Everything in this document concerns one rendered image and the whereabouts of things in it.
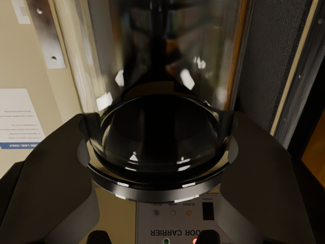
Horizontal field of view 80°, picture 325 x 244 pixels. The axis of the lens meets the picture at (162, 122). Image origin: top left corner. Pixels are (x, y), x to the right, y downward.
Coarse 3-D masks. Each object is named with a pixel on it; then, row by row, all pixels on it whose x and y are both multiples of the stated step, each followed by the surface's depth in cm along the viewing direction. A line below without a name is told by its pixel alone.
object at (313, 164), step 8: (320, 120) 22; (320, 128) 22; (312, 136) 23; (320, 136) 22; (312, 144) 23; (320, 144) 22; (304, 152) 24; (312, 152) 23; (320, 152) 22; (304, 160) 24; (312, 160) 23; (320, 160) 22; (312, 168) 23; (320, 168) 22; (320, 176) 22
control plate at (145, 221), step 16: (144, 208) 29; (160, 208) 29; (176, 208) 29; (192, 208) 29; (144, 224) 28; (160, 224) 28; (176, 224) 28; (192, 224) 28; (208, 224) 28; (144, 240) 28; (160, 240) 28; (176, 240) 28; (224, 240) 28
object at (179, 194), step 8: (88, 168) 10; (96, 176) 10; (216, 176) 10; (104, 184) 10; (112, 184) 10; (200, 184) 9; (208, 184) 10; (216, 184) 10; (112, 192) 10; (120, 192) 10; (128, 192) 9; (136, 192) 9; (144, 192) 9; (152, 192) 9; (160, 192) 9; (168, 192) 9; (176, 192) 9; (184, 192) 9; (192, 192) 10; (200, 192) 10; (144, 200) 10; (152, 200) 9; (160, 200) 9; (168, 200) 10
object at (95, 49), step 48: (96, 0) 6; (144, 0) 6; (192, 0) 6; (240, 0) 7; (96, 48) 7; (144, 48) 7; (192, 48) 7; (240, 48) 8; (96, 96) 8; (144, 96) 7; (192, 96) 8; (96, 144) 11; (144, 144) 9; (192, 144) 9
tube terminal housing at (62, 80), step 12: (24, 0) 20; (48, 0) 20; (312, 12) 20; (36, 36) 21; (60, 36) 21; (300, 48) 22; (48, 72) 23; (60, 72) 23; (72, 72) 26; (60, 84) 24; (72, 84) 24; (288, 84) 24; (60, 96) 25; (72, 96) 25; (60, 108) 26; (72, 108) 26; (276, 120) 27
